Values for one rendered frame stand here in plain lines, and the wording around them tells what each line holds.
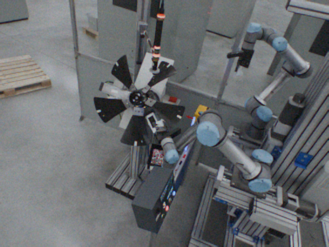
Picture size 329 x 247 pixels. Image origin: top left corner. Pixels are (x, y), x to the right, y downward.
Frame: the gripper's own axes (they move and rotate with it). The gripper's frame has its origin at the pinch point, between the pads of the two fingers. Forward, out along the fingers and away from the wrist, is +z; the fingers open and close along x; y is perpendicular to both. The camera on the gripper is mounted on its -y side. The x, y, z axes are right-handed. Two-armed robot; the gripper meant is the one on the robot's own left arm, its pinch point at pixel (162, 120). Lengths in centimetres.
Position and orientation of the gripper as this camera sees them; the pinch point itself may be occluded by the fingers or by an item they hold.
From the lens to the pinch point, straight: 161.9
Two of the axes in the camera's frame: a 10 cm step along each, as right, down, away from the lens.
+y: -9.7, 1.3, -2.1
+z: -2.4, -6.4, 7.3
